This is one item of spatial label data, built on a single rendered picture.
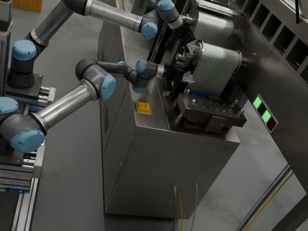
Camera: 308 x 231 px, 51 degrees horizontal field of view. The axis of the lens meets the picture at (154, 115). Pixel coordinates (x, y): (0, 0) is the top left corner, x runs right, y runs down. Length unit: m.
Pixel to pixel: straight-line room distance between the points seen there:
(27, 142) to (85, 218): 1.14
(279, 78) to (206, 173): 0.77
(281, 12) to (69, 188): 1.81
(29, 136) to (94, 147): 1.56
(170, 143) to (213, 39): 0.72
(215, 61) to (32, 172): 1.14
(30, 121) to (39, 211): 1.10
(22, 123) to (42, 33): 0.68
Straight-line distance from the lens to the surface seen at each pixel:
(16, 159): 1.54
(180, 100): 1.89
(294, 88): 1.69
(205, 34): 2.09
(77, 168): 2.65
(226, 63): 1.95
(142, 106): 1.86
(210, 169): 2.13
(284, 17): 1.92
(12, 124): 1.38
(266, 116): 1.80
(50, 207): 2.40
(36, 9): 4.87
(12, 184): 1.70
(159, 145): 1.87
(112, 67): 1.77
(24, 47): 1.85
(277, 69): 1.82
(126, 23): 1.63
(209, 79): 1.97
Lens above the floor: 1.96
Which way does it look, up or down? 34 degrees down
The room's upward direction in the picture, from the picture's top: 24 degrees clockwise
